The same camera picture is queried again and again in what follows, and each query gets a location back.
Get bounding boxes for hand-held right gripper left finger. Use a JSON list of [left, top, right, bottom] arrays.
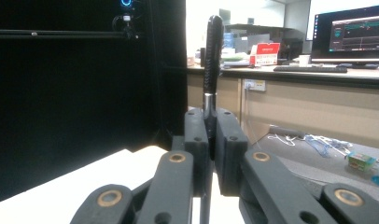
[[183, 107, 211, 198]]

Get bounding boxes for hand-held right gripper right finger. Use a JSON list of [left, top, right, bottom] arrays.
[[214, 106, 249, 198]]

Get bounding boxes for black slim-handled tool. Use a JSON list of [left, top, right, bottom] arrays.
[[199, 14, 226, 224]]

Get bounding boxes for pale blue plastic wrap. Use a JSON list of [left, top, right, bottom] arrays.
[[303, 134, 354, 158]]

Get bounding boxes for wooden desk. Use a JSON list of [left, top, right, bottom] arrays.
[[186, 63, 379, 151]]

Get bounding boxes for red and white box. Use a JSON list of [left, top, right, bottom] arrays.
[[248, 42, 282, 67]]

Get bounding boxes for black keyboard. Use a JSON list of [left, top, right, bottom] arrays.
[[273, 64, 349, 75]]

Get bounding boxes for white cup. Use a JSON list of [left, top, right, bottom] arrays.
[[298, 54, 312, 67]]

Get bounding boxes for green packet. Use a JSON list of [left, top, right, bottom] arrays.
[[345, 150, 377, 173]]

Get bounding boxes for black curtain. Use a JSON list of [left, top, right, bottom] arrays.
[[0, 0, 188, 205]]

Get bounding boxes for computer monitor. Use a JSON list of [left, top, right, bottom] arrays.
[[310, 4, 379, 65]]

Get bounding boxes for black horizontal bar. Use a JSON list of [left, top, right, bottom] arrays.
[[0, 28, 139, 40]]

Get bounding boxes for white cable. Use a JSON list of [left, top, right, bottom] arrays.
[[267, 133, 305, 147]]

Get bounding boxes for white wall outlet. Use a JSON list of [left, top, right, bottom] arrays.
[[243, 78, 267, 92]]

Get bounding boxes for camera with blue ring light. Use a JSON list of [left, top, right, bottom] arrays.
[[112, 0, 140, 40]]

